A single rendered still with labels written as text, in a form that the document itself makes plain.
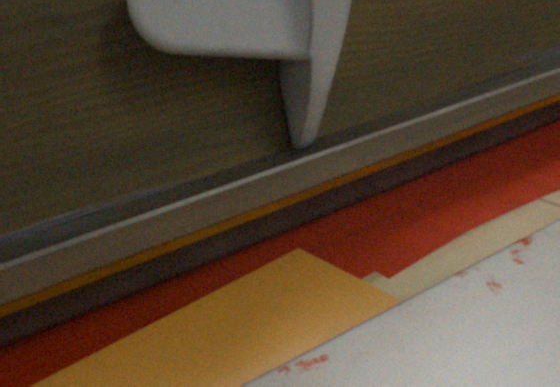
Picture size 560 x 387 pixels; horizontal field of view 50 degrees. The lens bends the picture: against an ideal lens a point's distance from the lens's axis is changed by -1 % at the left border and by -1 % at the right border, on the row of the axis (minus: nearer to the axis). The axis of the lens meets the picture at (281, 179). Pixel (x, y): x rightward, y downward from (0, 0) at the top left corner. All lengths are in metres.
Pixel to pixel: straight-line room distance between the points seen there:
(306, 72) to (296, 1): 0.02
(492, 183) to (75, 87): 0.15
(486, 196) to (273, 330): 0.10
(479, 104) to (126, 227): 0.13
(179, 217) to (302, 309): 0.04
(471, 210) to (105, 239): 0.13
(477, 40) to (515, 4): 0.02
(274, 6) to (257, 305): 0.08
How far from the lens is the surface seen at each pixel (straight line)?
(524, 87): 0.24
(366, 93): 0.20
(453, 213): 0.22
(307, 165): 0.18
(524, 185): 0.24
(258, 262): 0.20
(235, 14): 0.16
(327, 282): 0.18
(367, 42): 0.20
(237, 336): 0.17
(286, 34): 0.16
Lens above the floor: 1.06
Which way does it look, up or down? 23 degrees down
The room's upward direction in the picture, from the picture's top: 8 degrees counter-clockwise
